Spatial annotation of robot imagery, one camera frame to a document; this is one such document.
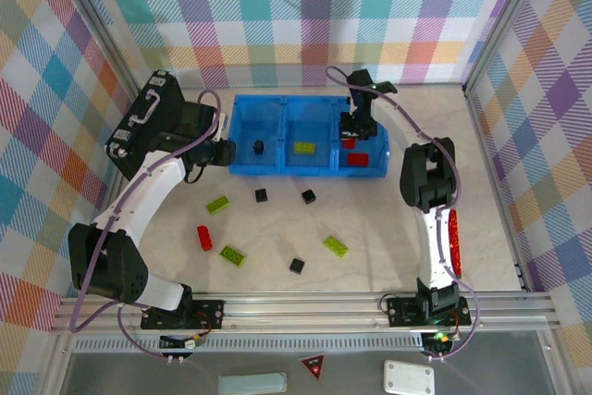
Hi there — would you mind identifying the red triangle marker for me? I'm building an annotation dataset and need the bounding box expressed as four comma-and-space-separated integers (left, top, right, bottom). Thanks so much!
298, 353, 327, 383

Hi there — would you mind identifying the pale blue rectangular block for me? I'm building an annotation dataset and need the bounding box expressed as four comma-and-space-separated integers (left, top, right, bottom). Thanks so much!
216, 371, 289, 395

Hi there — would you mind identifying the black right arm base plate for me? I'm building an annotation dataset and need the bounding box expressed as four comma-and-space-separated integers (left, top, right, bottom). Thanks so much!
386, 295, 473, 327

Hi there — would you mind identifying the aluminium side rail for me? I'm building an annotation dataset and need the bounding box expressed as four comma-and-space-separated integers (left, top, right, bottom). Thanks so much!
462, 84, 533, 294

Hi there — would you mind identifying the aluminium frame post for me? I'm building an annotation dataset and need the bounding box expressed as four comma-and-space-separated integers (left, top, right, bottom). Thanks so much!
43, 0, 142, 95
460, 0, 551, 95

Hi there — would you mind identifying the perforated metal strip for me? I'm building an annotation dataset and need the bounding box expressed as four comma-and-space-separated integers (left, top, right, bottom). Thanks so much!
73, 337, 426, 353

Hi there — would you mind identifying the white rectangular plate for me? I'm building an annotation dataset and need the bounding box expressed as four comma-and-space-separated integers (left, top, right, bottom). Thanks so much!
382, 359, 437, 395

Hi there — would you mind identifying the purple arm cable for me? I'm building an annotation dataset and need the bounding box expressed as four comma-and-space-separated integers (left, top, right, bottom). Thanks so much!
326, 66, 482, 362
68, 88, 228, 362

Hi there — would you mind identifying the black hard carrying case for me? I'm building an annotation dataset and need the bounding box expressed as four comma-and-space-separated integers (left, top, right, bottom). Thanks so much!
105, 69, 186, 182

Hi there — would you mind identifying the aluminium mounting rail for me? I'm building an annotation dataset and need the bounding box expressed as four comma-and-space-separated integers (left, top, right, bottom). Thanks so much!
50, 291, 556, 336

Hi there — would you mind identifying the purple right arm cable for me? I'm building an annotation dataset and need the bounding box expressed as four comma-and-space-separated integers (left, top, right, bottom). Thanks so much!
326, 66, 482, 362

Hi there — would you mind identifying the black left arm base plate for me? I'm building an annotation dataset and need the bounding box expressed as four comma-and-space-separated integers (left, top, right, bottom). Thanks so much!
140, 298, 227, 332

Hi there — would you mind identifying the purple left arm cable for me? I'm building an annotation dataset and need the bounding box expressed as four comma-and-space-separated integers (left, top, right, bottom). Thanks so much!
68, 88, 228, 362

